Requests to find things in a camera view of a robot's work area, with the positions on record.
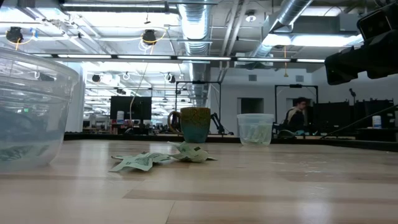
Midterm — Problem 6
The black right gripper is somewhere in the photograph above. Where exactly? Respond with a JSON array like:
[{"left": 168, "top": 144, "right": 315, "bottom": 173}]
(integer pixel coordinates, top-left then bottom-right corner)
[{"left": 325, "top": 29, "right": 398, "bottom": 86}]

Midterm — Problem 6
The black partition panel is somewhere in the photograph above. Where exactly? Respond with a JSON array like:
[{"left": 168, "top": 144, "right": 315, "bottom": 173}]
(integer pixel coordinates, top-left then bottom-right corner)
[
  {"left": 312, "top": 101, "right": 351, "bottom": 133},
  {"left": 354, "top": 98, "right": 396, "bottom": 130}
]

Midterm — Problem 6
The yellow hanging pendant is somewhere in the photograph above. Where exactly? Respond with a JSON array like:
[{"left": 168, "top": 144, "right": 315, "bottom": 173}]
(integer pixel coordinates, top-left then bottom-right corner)
[{"left": 283, "top": 45, "right": 289, "bottom": 78}]

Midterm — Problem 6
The person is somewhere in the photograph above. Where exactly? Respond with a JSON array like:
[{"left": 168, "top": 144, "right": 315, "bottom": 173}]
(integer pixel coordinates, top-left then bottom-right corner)
[{"left": 284, "top": 96, "right": 308, "bottom": 133}]

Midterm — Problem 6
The clear plastic cup container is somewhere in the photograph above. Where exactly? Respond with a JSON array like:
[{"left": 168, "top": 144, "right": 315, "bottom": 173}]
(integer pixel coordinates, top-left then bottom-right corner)
[{"left": 236, "top": 113, "right": 275, "bottom": 147}]

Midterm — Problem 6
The speckled green ceramic mug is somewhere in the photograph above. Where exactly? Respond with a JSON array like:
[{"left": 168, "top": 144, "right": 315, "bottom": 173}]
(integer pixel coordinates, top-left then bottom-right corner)
[{"left": 167, "top": 106, "right": 212, "bottom": 144}]

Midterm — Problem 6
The black monitor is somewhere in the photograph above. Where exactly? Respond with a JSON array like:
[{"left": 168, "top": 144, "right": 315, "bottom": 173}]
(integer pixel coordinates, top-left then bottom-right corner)
[{"left": 109, "top": 95, "right": 152, "bottom": 121}]

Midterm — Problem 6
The clear plastic bowl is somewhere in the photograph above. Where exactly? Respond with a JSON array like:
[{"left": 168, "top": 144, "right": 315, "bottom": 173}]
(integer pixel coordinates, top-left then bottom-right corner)
[{"left": 0, "top": 46, "right": 80, "bottom": 172}]

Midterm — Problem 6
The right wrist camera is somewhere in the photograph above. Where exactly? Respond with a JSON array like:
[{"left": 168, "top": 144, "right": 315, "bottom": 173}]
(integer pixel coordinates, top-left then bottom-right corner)
[{"left": 356, "top": 8, "right": 393, "bottom": 40}]

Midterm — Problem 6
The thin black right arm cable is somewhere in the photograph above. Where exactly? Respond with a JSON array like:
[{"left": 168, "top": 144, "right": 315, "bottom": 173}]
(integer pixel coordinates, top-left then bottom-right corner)
[{"left": 320, "top": 103, "right": 398, "bottom": 140}]

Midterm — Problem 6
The slanted silver ceiling duct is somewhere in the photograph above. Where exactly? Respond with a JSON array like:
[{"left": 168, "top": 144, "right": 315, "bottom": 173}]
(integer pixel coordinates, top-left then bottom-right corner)
[{"left": 248, "top": 0, "right": 313, "bottom": 60}]

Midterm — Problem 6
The wide silver ceiling duct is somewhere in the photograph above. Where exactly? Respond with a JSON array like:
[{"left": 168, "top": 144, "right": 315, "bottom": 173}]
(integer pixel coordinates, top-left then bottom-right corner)
[{"left": 178, "top": 0, "right": 212, "bottom": 108}]

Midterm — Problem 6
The black ceiling cable reel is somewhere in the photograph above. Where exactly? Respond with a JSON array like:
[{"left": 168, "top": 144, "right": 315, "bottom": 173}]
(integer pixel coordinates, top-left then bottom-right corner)
[
  {"left": 142, "top": 29, "right": 158, "bottom": 46},
  {"left": 5, "top": 26, "right": 24, "bottom": 44}
]

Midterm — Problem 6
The long ceiling light rail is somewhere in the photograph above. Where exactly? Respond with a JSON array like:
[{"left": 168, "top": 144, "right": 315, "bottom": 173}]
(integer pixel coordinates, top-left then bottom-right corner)
[{"left": 30, "top": 53, "right": 326, "bottom": 64}]

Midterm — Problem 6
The black metal table frame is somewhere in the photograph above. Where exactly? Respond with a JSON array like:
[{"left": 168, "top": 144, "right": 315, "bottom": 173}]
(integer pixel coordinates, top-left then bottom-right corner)
[{"left": 63, "top": 131, "right": 398, "bottom": 153}]

